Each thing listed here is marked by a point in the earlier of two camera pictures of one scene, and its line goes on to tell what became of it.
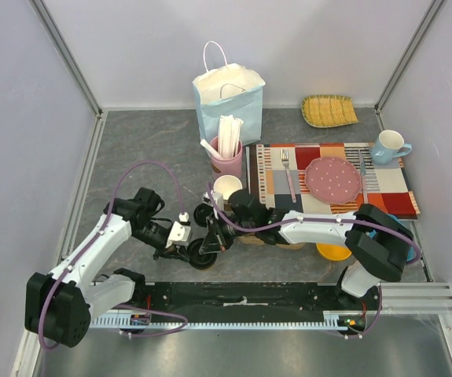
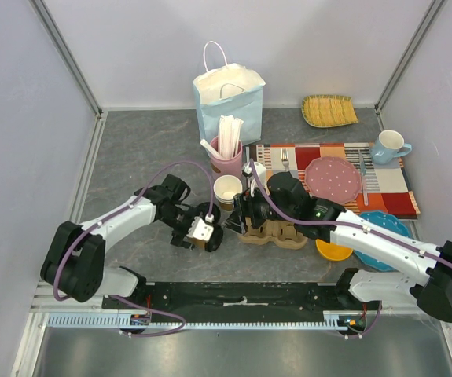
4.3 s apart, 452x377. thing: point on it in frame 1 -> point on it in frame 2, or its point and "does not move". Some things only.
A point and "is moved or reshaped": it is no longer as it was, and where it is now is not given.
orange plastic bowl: x=334 y=252 does not move
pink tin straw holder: x=223 y=166 does not move
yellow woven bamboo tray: x=323 y=111 does not move
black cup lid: x=197 y=261 is moved or reshaped
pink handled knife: x=363 y=170 does not move
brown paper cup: x=207 y=269 is moved or reshaped
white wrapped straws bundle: x=229 y=135 does not move
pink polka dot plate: x=333 y=180 does not move
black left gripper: x=173 y=250 -> x=178 y=236
